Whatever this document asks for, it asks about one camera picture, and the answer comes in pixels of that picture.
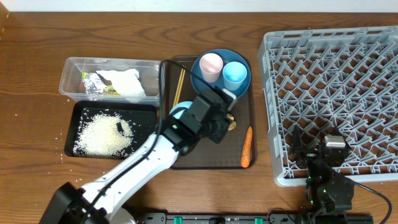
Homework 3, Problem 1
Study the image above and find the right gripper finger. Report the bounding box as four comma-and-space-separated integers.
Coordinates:
291, 124, 302, 149
334, 126, 349, 146

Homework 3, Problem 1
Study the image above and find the orange carrot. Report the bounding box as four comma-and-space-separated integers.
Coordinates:
241, 126, 253, 168

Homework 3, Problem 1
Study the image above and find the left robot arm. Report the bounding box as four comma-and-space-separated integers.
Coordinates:
40, 87, 237, 223

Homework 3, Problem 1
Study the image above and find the brown mushroom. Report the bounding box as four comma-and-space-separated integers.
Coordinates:
227, 113, 237, 131

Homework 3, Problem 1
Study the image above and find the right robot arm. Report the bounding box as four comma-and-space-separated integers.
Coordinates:
289, 125, 354, 223

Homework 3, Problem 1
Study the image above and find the pink plastic cup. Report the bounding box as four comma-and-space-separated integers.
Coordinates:
199, 53, 223, 83

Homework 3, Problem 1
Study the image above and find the black plastic tray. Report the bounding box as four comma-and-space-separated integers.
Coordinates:
64, 101, 157, 157

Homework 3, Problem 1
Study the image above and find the white napkin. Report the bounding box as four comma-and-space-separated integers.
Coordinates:
97, 68, 146, 97

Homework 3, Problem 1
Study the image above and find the clear plastic bin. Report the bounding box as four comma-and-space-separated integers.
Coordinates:
59, 57, 164, 107

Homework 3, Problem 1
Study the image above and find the foil and yellow snack wrapper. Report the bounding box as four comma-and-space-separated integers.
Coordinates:
81, 72, 119, 95

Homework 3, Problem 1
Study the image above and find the grey plastic dishwasher rack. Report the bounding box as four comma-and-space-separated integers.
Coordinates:
257, 26, 397, 187

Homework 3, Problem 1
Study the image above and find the dark brown serving tray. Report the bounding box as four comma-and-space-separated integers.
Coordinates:
163, 55, 257, 170

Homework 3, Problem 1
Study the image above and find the light blue bowl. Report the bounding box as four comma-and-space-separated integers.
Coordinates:
169, 101, 193, 119

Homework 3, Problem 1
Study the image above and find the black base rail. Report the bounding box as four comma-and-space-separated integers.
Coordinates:
136, 212, 374, 224

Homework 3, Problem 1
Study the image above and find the light blue plastic cup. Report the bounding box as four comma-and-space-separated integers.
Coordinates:
223, 62, 248, 91

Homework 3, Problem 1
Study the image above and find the pile of white rice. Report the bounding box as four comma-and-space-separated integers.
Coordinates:
73, 114, 134, 159

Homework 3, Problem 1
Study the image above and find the dark blue round plate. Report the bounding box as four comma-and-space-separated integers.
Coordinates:
191, 49, 251, 98

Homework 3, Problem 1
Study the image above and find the wooden chopstick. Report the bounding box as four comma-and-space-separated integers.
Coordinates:
172, 68, 184, 108
174, 68, 186, 106

